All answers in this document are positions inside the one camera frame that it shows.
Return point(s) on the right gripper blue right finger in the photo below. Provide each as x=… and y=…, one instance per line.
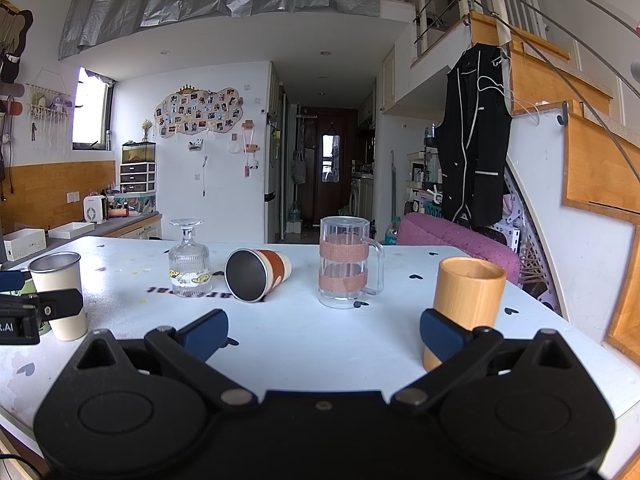
x=463, y=355

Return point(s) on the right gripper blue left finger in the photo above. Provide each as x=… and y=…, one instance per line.
x=182, y=355

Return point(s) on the orange white metal cup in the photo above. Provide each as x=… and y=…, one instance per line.
x=251, y=274

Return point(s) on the cream metal cup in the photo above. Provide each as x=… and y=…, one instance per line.
x=57, y=280

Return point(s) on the bamboo wooden cup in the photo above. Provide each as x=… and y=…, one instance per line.
x=469, y=291

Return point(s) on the white storage box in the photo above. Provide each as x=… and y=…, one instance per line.
x=23, y=243

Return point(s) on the upside-down ribbed glass goblet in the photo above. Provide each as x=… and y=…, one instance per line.
x=189, y=265

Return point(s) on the purple sofa cushion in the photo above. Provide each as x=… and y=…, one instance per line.
x=424, y=230

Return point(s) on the white small appliance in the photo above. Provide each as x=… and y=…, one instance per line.
x=95, y=209

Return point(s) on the clear mug with pink bands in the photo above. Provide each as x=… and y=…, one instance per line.
x=351, y=262

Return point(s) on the small drawer cabinet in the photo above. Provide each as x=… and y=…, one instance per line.
x=139, y=177

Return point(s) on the black jacket with white trim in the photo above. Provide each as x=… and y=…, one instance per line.
x=473, y=138

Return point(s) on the wooden staircase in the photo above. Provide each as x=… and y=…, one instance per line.
x=578, y=181

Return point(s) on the cloud-shaped photo board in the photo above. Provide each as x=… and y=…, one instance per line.
x=190, y=111

